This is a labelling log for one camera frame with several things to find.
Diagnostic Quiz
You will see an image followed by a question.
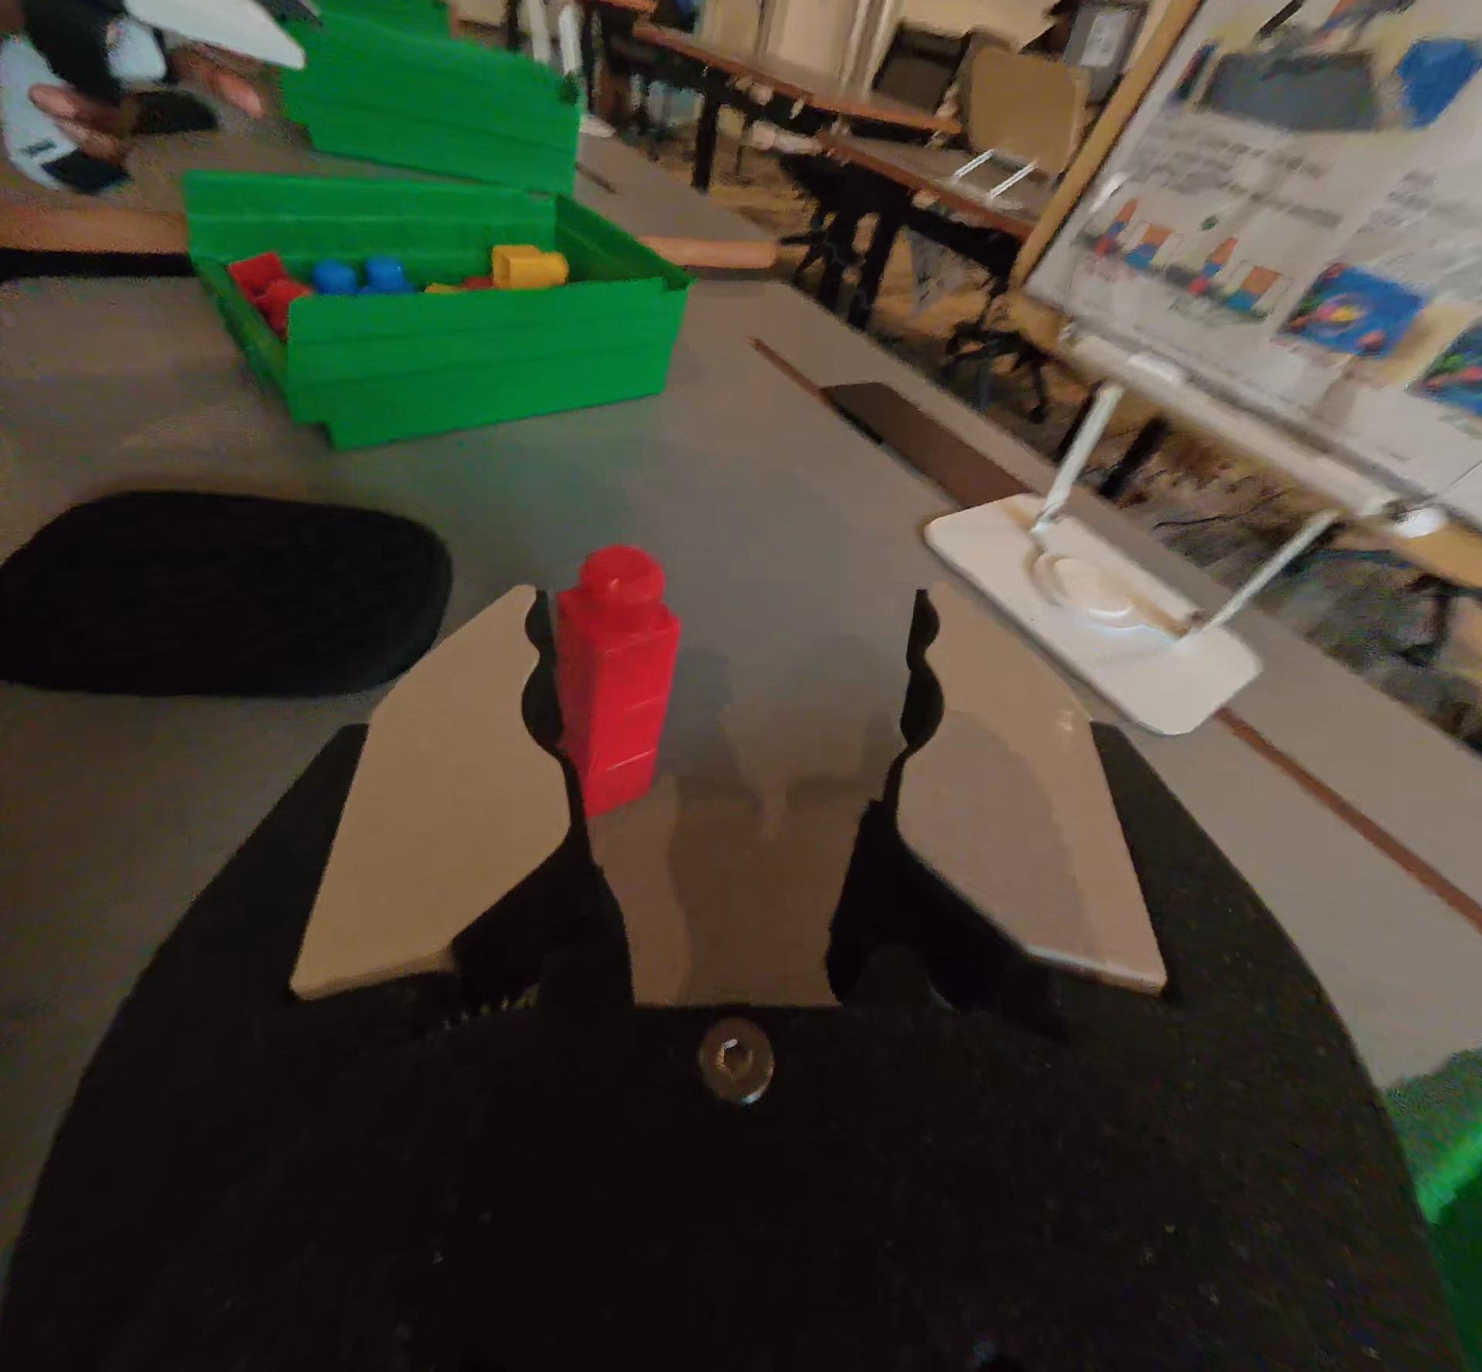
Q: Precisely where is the black mesh pad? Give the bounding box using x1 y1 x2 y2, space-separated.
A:
0 490 452 698

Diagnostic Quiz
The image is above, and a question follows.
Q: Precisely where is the dark chair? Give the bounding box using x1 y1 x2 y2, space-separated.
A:
868 17 971 113

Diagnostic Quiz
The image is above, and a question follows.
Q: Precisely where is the tan chair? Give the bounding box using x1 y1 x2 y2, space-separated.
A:
963 41 1096 183

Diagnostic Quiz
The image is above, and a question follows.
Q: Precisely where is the brown top folding table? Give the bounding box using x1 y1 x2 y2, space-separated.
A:
631 20 964 196
798 128 1048 336

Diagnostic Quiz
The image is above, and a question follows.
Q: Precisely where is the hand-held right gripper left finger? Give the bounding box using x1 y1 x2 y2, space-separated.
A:
289 584 577 1000

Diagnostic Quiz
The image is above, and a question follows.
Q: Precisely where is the person's left hand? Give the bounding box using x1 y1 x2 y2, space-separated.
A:
28 42 270 169

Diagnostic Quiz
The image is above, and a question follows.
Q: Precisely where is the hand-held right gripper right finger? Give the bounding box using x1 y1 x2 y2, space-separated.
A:
885 583 1167 994

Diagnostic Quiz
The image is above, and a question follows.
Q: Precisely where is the green plastic object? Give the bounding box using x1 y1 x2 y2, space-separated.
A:
1384 1052 1482 1286

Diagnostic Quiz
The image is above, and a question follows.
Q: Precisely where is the green plastic bin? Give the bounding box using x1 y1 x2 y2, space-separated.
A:
183 167 694 452
278 0 582 197

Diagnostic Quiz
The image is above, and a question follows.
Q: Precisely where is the red block tower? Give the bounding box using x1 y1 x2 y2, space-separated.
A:
553 545 681 817

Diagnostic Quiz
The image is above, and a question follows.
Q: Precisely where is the pile of toy blocks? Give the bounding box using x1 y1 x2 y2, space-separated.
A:
227 243 571 336

